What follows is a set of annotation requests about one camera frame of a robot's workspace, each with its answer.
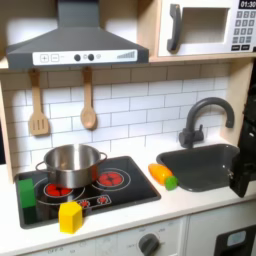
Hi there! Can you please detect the steel pot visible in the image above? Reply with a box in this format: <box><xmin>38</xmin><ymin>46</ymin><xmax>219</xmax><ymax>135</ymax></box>
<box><xmin>35</xmin><ymin>143</ymin><xmax>108</xmax><ymax>190</ymax></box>

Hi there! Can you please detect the dark grey sink basin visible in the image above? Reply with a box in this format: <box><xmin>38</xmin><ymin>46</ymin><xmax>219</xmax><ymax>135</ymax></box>
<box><xmin>155</xmin><ymin>143</ymin><xmax>241</xmax><ymax>193</ymax></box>

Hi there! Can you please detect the black dishwasher panel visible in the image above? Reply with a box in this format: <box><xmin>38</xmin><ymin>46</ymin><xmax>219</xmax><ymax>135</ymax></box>
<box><xmin>213</xmin><ymin>224</ymin><xmax>256</xmax><ymax>256</ymax></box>

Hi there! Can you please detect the dark grey tap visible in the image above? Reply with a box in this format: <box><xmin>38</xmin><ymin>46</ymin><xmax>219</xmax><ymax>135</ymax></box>
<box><xmin>178</xmin><ymin>96</ymin><xmax>236</xmax><ymax>149</ymax></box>

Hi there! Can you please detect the orange toy carrot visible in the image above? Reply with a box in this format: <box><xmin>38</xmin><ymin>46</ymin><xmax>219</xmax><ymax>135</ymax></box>
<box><xmin>148</xmin><ymin>163</ymin><xmax>179</xmax><ymax>192</ymax></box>

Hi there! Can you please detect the grey oven knob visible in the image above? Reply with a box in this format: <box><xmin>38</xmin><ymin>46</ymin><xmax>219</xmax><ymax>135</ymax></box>
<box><xmin>138</xmin><ymin>233</ymin><xmax>160</xmax><ymax>256</ymax></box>

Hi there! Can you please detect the black stove top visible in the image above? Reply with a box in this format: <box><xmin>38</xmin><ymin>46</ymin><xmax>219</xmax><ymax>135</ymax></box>
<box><xmin>14</xmin><ymin>155</ymin><xmax>162</xmax><ymax>230</ymax></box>

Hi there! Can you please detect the white toy microwave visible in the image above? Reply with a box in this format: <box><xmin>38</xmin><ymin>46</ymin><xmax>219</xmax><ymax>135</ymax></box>
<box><xmin>157</xmin><ymin>0</ymin><xmax>256</xmax><ymax>58</ymax></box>

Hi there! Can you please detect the wooden spoon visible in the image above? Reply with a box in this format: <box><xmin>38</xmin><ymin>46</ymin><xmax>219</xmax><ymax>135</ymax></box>
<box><xmin>80</xmin><ymin>67</ymin><xmax>98</xmax><ymax>131</ymax></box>

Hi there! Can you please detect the yellow block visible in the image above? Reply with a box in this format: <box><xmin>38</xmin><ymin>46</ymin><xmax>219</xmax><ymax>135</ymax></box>
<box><xmin>58</xmin><ymin>201</ymin><xmax>84</xmax><ymax>234</ymax></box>

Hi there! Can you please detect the grey range hood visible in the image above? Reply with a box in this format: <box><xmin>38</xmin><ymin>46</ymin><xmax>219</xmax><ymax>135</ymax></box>
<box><xmin>5</xmin><ymin>0</ymin><xmax>150</xmax><ymax>70</ymax></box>

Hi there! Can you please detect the wooden slotted spatula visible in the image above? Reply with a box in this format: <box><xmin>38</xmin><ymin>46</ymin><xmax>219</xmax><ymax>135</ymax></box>
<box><xmin>27</xmin><ymin>69</ymin><xmax>51</xmax><ymax>137</ymax></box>

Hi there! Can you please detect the green block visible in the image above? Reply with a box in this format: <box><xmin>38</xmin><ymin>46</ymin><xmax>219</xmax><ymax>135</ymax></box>
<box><xmin>17</xmin><ymin>177</ymin><xmax>37</xmax><ymax>210</ymax></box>

